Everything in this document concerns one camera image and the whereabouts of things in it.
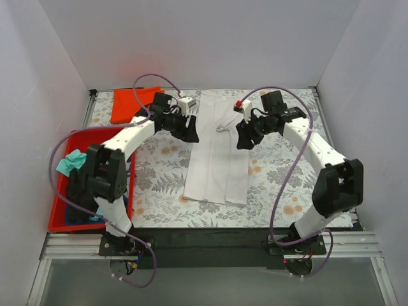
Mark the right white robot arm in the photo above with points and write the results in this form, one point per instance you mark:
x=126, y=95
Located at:
x=339, y=184

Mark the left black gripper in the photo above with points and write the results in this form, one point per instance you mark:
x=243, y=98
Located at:
x=183, y=126

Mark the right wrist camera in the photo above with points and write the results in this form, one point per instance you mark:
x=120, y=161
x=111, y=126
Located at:
x=245, y=108

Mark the folded orange t shirt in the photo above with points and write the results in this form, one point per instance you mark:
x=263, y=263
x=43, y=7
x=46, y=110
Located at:
x=125, y=105

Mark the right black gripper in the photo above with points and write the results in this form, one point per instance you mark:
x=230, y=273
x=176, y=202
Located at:
x=249, y=131

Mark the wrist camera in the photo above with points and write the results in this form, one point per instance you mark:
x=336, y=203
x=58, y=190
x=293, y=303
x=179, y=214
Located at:
x=185, y=104
x=245, y=108

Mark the dark blue garment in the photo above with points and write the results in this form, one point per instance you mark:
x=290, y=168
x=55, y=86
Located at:
x=74, y=216

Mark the teal garment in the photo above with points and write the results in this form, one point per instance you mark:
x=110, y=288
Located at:
x=73, y=161

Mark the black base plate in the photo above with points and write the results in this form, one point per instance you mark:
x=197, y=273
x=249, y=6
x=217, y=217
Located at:
x=206, y=247

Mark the white t shirt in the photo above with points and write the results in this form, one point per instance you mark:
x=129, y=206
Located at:
x=217, y=171

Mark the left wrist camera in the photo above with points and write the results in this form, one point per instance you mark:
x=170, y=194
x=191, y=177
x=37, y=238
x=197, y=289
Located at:
x=185, y=104

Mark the black garment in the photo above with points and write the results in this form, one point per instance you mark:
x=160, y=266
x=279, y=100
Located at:
x=75, y=187

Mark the floral table mat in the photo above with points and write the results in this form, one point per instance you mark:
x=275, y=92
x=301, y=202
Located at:
x=279, y=193

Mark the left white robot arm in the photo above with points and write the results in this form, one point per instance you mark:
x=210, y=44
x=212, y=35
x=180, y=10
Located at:
x=104, y=171

